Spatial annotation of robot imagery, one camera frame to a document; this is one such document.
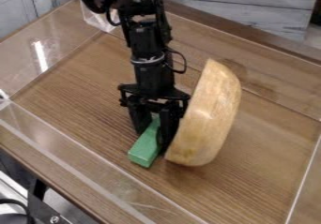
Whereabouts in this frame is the clear acrylic tray wall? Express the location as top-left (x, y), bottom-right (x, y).
top-left (0, 97), bottom-right (202, 224)

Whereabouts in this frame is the black cable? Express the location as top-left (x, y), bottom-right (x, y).
top-left (0, 197), bottom-right (32, 224)

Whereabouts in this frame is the clear acrylic corner bracket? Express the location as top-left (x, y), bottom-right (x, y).
top-left (80, 3), bottom-right (115, 33)

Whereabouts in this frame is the brown wooden bowl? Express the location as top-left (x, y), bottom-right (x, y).
top-left (164, 59), bottom-right (242, 167)

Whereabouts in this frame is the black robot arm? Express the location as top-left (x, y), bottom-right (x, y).
top-left (82, 0), bottom-right (191, 148)

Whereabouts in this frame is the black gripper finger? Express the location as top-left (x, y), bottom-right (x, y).
top-left (156, 102), bottom-right (182, 153)
top-left (128, 102), bottom-right (151, 135)

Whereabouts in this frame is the green rectangular block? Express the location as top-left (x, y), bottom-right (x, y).
top-left (128, 115), bottom-right (160, 168)

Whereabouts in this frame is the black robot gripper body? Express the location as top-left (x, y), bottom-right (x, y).
top-left (118, 51), bottom-right (191, 111)

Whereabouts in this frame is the black table leg bracket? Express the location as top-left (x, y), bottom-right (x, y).
top-left (28, 179), bottom-right (72, 224)

